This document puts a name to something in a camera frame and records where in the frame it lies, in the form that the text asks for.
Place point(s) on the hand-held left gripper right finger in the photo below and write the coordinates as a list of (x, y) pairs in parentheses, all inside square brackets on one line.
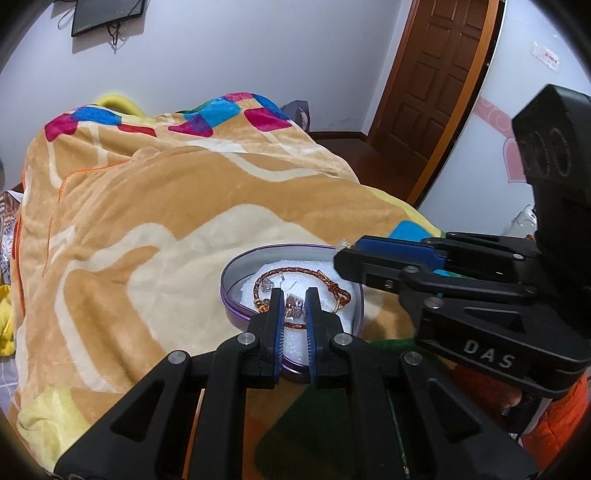
[(311, 325)]

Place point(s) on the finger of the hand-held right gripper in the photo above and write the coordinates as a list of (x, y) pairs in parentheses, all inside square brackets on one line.
[(397, 251), (374, 272)]

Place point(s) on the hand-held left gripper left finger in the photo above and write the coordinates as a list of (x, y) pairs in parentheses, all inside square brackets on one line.
[(278, 325)]

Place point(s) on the small beaded earring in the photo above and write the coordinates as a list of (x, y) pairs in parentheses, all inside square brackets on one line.
[(295, 307)]

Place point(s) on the purple heart-shaped tin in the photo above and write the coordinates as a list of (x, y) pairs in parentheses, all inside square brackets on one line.
[(240, 300)]

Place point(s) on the person's right forearm orange sleeve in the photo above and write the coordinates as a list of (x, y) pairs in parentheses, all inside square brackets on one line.
[(558, 415)]

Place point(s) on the white object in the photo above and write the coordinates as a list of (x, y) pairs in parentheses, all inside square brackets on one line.
[(521, 222)]

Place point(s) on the clear crystal earring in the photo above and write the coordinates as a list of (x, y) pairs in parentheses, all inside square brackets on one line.
[(268, 287)]

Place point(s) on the dark bag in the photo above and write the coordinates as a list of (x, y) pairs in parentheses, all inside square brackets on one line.
[(298, 110)]

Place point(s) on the brown wooden door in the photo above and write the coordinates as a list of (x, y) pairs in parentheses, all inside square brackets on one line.
[(438, 83)]

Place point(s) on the orange printed blanket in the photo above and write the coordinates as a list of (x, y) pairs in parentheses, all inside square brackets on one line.
[(138, 207)]

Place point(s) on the yellow cloth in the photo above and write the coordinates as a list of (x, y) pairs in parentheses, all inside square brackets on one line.
[(5, 323)]

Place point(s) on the yellow pillow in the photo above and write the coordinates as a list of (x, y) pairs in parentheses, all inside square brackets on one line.
[(113, 100)]

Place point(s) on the pink wall sticker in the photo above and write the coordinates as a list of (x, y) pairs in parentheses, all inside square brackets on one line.
[(503, 138)]

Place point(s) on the white paper wall label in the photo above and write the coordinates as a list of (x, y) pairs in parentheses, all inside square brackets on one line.
[(547, 56)]

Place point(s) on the black wall-mounted screen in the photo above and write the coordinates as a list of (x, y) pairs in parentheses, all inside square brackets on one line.
[(108, 14)]

